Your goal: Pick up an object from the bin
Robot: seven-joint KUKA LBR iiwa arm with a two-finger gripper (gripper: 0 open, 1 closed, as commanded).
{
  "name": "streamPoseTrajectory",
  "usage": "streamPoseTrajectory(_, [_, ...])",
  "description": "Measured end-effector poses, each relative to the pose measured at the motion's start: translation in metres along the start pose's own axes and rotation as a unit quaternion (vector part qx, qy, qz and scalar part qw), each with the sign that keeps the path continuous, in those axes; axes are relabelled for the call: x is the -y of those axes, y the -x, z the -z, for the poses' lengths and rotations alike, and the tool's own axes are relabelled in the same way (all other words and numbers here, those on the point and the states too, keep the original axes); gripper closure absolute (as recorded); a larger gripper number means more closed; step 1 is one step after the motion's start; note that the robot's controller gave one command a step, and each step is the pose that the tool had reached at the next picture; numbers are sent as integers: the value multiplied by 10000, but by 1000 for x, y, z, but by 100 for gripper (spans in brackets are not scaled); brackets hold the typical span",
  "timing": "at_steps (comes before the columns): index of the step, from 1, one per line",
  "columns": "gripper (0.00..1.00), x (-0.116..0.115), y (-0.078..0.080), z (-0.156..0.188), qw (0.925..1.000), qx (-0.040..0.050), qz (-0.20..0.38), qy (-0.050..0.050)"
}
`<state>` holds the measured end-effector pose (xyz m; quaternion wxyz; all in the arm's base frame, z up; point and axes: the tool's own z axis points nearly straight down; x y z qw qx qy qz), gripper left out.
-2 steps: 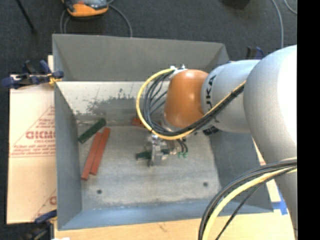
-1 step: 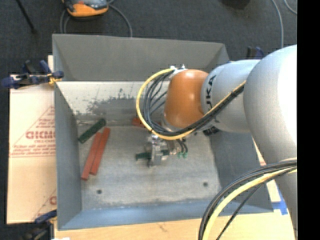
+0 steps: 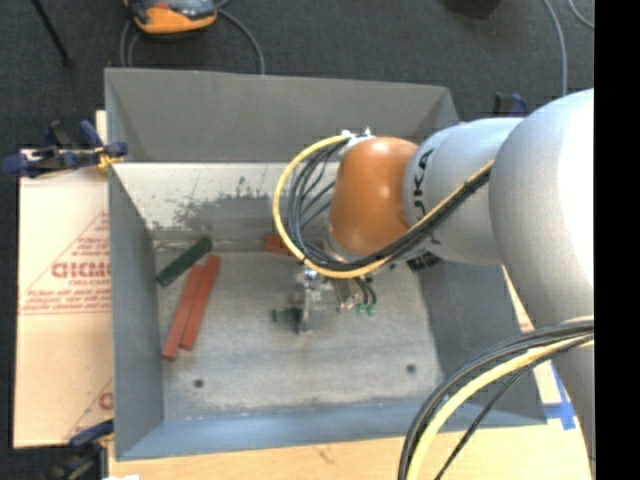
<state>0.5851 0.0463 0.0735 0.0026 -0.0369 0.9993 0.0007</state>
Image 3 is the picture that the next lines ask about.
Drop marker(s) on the dark green flat block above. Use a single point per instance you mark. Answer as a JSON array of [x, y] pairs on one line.
[[284, 314], [184, 262]]

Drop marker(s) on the red-brown flat block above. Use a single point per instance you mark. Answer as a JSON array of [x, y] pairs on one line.
[[182, 313], [273, 244], [201, 302]]

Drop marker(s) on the grey metal bin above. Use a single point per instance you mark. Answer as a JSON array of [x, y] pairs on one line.
[[300, 363]]

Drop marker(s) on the brown cardboard board, red print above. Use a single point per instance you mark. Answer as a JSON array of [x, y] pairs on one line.
[[60, 348]]

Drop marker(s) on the black cylinder on white bracket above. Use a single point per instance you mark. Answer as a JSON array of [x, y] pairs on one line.
[[419, 263]]

